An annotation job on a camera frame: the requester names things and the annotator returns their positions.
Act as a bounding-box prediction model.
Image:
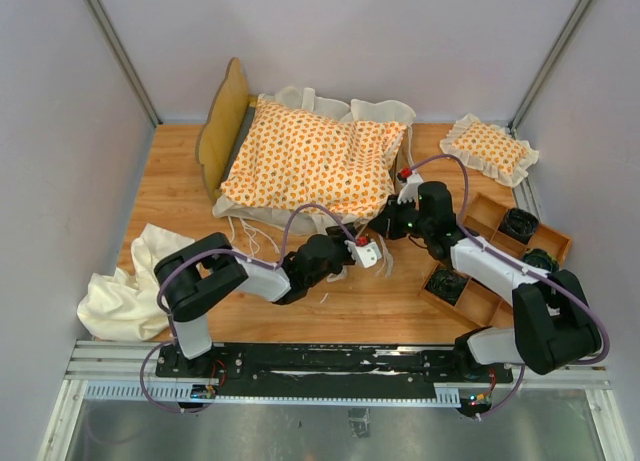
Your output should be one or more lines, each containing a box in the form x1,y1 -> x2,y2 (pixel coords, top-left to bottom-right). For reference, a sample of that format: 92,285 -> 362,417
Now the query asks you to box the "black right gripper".
368,193 -> 432,240

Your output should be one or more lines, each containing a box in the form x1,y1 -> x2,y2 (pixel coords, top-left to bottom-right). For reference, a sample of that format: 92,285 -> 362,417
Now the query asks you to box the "duck print bed cover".
212,86 -> 441,304

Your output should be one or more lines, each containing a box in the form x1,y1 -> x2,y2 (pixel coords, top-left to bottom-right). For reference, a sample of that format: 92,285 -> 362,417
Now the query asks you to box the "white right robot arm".
371,182 -> 610,381

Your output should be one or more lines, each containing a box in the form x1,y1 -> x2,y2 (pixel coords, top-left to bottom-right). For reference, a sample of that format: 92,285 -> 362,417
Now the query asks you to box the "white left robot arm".
154,229 -> 364,377

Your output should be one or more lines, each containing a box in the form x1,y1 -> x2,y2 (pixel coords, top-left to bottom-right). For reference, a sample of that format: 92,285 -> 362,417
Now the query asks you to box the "dark rolled sock lower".
425,268 -> 468,306

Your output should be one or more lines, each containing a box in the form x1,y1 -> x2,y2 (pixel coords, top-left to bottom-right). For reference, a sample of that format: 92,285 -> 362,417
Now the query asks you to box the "dark rolled sock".
522,248 -> 560,276
498,208 -> 539,244
425,268 -> 468,306

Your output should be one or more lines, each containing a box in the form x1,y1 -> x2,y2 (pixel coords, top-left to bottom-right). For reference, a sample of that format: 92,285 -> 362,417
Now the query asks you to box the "dark rolled sock upper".
498,208 -> 539,244

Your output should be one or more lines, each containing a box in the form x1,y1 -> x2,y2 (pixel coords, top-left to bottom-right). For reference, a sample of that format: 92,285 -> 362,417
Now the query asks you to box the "duck print small pillow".
440,113 -> 539,188

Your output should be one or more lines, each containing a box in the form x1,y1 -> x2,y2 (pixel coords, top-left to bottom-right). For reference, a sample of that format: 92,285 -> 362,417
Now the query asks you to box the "wooden compartment organizer box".
420,194 -> 572,329

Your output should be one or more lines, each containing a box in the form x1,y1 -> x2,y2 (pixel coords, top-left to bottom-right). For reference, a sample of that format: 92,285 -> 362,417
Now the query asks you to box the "cream cloth pile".
77,224 -> 194,342

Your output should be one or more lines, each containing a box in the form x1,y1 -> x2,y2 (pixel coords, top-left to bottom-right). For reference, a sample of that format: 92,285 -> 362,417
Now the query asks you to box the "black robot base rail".
70,341 -> 611,407

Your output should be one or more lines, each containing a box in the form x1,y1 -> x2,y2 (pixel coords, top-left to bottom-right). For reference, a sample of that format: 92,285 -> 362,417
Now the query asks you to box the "wooden pet bed frame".
195,58 -> 413,227

